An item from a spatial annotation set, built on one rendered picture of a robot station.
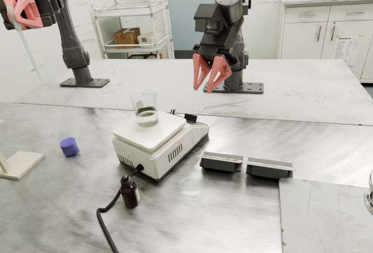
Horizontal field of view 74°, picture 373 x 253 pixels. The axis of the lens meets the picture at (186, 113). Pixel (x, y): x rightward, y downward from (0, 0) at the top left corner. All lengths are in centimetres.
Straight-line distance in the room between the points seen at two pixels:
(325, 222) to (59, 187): 50
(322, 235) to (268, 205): 9
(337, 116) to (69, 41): 90
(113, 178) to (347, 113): 62
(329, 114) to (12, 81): 197
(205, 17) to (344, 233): 44
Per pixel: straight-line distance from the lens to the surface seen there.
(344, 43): 297
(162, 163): 51
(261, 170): 51
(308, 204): 49
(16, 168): 71
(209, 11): 53
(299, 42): 288
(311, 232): 46
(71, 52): 101
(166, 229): 46
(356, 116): 78
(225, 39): 56
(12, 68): 216
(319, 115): 75
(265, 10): 337
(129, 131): 53
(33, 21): 62
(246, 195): 50
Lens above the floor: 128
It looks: 31 degrees down
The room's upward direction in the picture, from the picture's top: 6 degrees counter-clockwise
